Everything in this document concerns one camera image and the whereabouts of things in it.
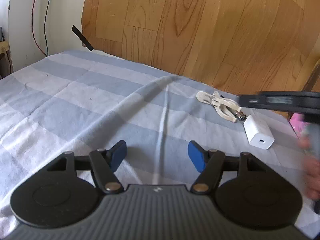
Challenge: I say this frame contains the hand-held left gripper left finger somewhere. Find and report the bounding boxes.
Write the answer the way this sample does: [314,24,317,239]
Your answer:
[37,140,127,195]

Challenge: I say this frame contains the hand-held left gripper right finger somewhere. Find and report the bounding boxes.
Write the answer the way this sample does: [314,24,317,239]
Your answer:
[187,140,275,195]

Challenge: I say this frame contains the white charger adapter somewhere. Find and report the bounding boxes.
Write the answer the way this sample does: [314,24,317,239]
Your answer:
[243,115,275,150]

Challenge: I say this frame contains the white cable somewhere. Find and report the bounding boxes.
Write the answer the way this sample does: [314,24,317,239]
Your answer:
[196,91,248,123]

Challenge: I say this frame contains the person's right hand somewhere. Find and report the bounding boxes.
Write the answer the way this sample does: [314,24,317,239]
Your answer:
[299,133,320,201]

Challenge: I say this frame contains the blue striped bed sheet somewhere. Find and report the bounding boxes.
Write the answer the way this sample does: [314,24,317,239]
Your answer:
[0,49,320,240]

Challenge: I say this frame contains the wood-pattern vinyl sheet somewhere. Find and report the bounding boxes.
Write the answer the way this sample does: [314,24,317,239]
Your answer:
[81,0,320,120]

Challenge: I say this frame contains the black tape strip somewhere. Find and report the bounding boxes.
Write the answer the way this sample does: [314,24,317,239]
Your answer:
[72,25,95,51]

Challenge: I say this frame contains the small wooden shelf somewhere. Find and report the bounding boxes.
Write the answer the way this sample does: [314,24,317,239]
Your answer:
[0,40,12,78]

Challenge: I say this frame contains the black wall cable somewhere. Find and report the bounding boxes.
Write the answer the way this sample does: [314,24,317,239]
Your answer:
[44,0,53,57]

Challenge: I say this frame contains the red wall cable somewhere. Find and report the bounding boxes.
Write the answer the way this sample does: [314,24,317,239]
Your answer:
[31,0,48,57]

